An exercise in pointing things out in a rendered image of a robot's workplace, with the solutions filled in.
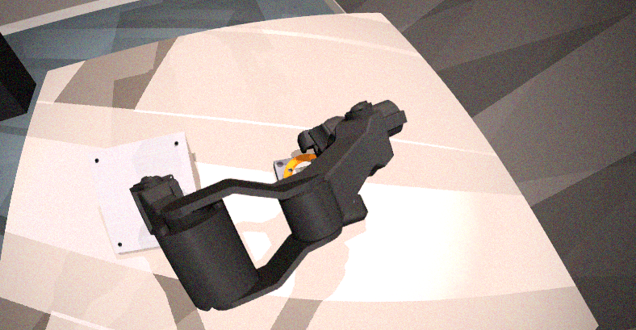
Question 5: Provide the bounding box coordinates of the orange round plate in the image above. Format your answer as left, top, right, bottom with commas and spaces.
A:
283, 154, 316, 178

